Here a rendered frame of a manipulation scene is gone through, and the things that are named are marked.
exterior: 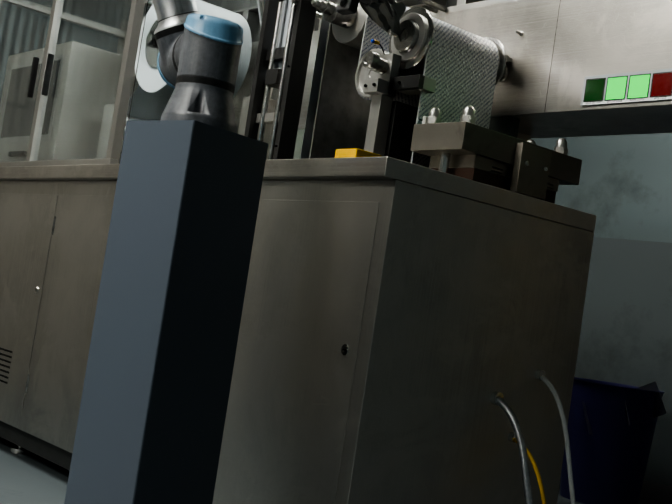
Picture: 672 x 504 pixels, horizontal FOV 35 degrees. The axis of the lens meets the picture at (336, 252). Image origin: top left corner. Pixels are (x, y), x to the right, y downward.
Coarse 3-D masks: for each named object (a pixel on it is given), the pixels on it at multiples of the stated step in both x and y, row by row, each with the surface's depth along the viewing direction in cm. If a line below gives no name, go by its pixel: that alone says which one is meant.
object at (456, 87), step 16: (432, 64) 244; (448, 64) 248; (448, 80) 248; (464, 80) 251; (480, 80) 255; (432, 96) 245; (448, 96) 248; (464, 96) 252; (480, 96) 255; (448, 112) 248; (480, 112) 255
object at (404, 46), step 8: (400, 24) 248; (408, 24) 246; (416, 24) 246; (408, 32) 246; (416, 32) 244; (400, 40) 248; (408, 40) 245; (416, 40) 245; (400, 48) 247; (408, 48) 245
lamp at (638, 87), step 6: (630, 78) 237; (636, 78) 236; (642, 78) 235; (648, 78) 234; (630, 84) 237; (636, 84) 236; (642, 84) 235; (648, 84) 233; (630, 90) 237; (636, 90) 235; (642, 90) 234; (630, 96) 236; (636, 96) 235; (642, 96) 234
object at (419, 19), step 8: (408, 16) 248; (416, 16) 246; (424, 24) 244; (424, 32) 243; (392, 40) 252; (424, 40) 243; (392, 48) 251; (416, 48) 244; (408, 56) 246; (424, 64) 249
